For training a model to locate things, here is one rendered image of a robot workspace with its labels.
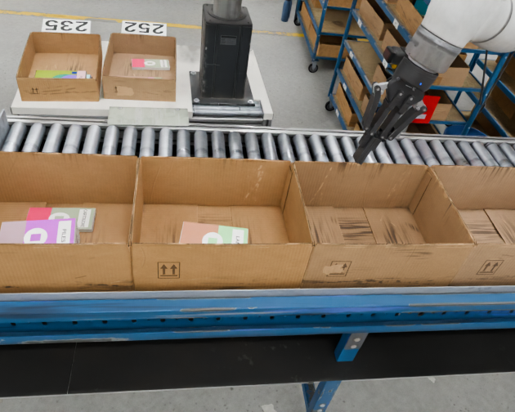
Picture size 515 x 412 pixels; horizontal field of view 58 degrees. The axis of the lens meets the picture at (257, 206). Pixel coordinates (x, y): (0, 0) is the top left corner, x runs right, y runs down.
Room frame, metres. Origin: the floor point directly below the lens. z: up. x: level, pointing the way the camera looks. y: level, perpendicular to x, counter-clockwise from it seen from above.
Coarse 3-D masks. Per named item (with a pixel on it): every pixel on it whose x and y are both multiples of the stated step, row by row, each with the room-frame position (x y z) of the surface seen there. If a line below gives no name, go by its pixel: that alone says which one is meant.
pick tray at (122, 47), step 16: (112, 48) 1.90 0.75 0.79; (128, 48) 1.94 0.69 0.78; (144, 48) 1.96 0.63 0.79; (160, 48) 1.98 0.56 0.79; (176, 48) 1.88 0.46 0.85; (112, 64) 1.82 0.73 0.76; (128, 64) 1.84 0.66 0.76; (176, 64) 1.75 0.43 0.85; (112, 80) 1.57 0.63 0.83; (128, 80) 1.58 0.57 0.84; (144, 80) 1.60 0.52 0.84; (160, 80) 1.61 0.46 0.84; (176, 80) 1.65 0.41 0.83; (112, 96) 1.57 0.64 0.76; (128, 96) 1.58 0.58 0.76; (144, 96) 1.60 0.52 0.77; (160, 96) 1.61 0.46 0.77
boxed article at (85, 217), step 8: (32, 208) 0.79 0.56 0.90; (40, 208) 0.79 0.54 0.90; (48, 208) 0.80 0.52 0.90; (56, 208) 0.80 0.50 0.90; (64, 208) 0.81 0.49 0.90; (72, 208) 0.81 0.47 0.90; (80, 208) 0.82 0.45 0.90; (88, 208) 0.82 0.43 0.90; (32, 216) 0.76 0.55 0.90; (40, 216) 0.77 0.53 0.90; (48, 216) 0.77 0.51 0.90; (56, 216) 0.78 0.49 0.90; (64, 216) 0.78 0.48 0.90; (72, 216) 0.79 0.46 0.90; (80, 216) 0.79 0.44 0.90; (88, 216) 0.80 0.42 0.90; (80, 224) 0.77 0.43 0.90; (88, 224) 0.77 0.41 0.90
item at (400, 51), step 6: (390, 48) 1.71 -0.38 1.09; (396, 48) 1.71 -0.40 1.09; (402, 48) 1.72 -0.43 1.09; (384, 54) 1.71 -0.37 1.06; (390, 54) 1.68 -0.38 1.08; (396, 54) 1.68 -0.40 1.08; (402, 54) 1.69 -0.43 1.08; (390, 60) 1.68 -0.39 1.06; (396, 60) 1.68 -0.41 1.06; (396, 66) 1.71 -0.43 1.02
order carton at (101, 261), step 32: (0, 160) 0.81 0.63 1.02; (32, 160) 0.83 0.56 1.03; (64, 160) 0.85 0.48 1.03; (96, 160) 0.87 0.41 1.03; (128, 160) 0.88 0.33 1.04; (0, 192) 0.81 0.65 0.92; (32, 192) 0.83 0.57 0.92; (64, 192) 0.84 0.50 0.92; (96, 192) 0.86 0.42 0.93; (128, 192) 0.88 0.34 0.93; (0, 224) 0.73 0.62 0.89; (96, 224) 0.79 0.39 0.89; (128, 224) 0.81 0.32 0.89; (0, 256) 0.55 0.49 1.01; (32, 256) 0.56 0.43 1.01; (64, 256) 0.58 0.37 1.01; (96, 256) 0.59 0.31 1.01; (128, 256) 0.61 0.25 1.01; (0, 288) 0.55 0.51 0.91; (32, 288) 0.56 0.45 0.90; (64, 288) 0.58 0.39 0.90; (96, 288) 0.59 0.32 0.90; (128, 288) 0.61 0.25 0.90
